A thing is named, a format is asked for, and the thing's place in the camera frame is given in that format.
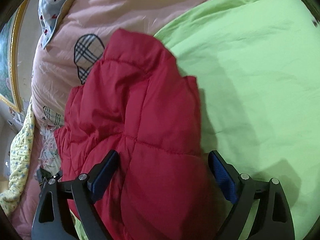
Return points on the blue printed pillow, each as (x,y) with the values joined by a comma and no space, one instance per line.
(53,5)

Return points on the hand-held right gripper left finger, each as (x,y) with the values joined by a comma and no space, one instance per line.
(102,177)

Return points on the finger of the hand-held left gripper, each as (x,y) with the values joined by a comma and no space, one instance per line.
(47,176)

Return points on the gold framed picture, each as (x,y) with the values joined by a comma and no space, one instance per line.
(10,62)

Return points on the pink bed sheet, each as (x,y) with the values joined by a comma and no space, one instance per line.
(27,212)

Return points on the red quilted jacket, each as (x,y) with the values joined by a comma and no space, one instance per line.
(140,105)

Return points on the yellow floral quilt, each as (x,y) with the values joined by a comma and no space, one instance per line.
(18,160)

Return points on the floral ruffled cloth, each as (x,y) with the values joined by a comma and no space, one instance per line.
(50,150)

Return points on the green bed sheet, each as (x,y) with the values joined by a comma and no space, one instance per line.
(250,80)

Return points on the pink duvet with plaid hearts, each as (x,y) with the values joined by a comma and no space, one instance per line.
(112,10)

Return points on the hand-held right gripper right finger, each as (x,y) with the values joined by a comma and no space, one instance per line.
(222,177)

